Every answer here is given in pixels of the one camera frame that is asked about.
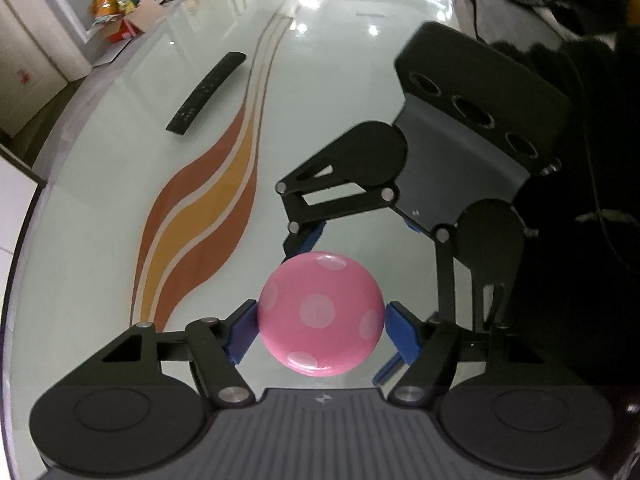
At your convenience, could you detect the white tv cabinet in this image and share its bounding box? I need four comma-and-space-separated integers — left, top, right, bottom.
0, 145, 47, 307

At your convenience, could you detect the pink polka dot jar cap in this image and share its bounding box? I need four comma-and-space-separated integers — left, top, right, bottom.
257, 252, 384, 377

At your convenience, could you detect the black remote control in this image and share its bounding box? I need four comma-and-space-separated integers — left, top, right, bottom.
166, 51, 246, 136

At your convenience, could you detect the cardboard box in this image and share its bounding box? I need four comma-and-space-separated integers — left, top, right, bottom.
101, 0, 167, 44

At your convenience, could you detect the orange snack bag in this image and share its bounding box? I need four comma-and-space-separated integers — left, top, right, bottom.
91, 0, 120, 25

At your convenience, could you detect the cream room door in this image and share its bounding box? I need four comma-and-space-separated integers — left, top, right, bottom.
0, 0, 67, 138

